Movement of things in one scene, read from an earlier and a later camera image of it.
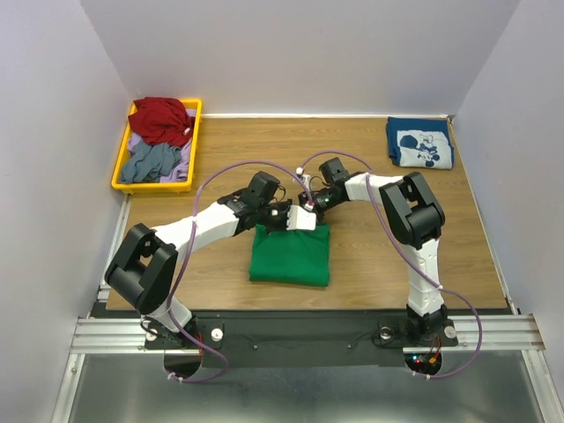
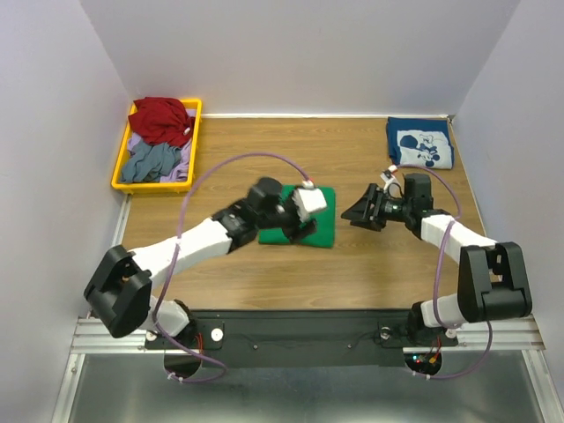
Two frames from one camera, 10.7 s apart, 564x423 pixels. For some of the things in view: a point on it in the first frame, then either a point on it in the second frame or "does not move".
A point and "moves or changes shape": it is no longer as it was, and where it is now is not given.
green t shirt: x=300 y=257 moves or changes shape
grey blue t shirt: x=148 y=163 does not move
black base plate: x=370 y=340 does not move
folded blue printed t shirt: x=419 y=142 does not move
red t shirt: x=162 y=121 does not move
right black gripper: x=306 y=199 -> x=375 y=207
